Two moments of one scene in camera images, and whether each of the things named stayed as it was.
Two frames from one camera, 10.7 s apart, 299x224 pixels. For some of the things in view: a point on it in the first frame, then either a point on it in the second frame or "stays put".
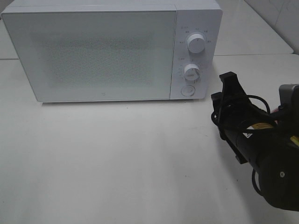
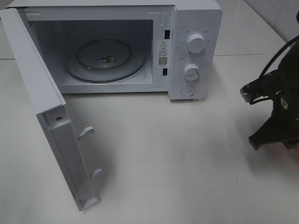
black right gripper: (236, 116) to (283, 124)
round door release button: (188, 90) stays put
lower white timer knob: (191, 72) stays put
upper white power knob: (196, 43) stays put
